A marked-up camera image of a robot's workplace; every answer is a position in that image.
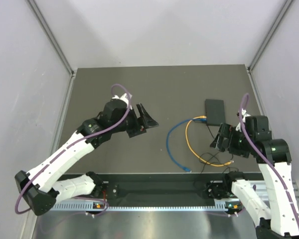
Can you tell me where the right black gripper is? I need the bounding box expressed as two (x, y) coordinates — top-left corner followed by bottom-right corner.
(210, 122), (254, 157)

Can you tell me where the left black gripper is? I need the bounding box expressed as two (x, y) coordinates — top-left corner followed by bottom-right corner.
(111, 103), (158, 137)

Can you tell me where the yellow ethernet cable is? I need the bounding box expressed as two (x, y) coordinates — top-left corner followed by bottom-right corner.
(185, 115), (234, 167)

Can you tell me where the blue ethernet cable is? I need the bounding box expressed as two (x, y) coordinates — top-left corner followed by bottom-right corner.
(166, 118), (207, 173)

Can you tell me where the black network switch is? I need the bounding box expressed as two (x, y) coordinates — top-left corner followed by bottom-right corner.
(205, 99), (226, 126)

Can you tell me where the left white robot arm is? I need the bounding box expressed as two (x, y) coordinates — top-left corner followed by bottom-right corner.
(14, 97), (159, 216)

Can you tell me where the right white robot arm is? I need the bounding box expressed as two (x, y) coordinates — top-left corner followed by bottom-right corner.
(210, 115), (299, 239)

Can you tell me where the black power adapter cable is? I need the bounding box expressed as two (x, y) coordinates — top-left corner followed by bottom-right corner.
(192, 124), (240, 192)

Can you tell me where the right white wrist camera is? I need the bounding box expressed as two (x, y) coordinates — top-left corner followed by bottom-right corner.
(235, 108), (251, 132)

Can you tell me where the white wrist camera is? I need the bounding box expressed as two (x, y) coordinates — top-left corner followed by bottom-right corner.
(112, 93), (133, 110)
(235, 108), (251, 132)

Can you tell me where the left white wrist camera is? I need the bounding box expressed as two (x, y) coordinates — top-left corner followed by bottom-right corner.
(112, 93), (133, 110)

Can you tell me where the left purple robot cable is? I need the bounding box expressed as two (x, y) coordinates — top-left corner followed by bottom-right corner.
(14, 83), (133, 215)

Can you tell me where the grey slotted cable duct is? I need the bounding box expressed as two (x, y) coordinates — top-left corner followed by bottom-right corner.
(51, 200), (243, 212)

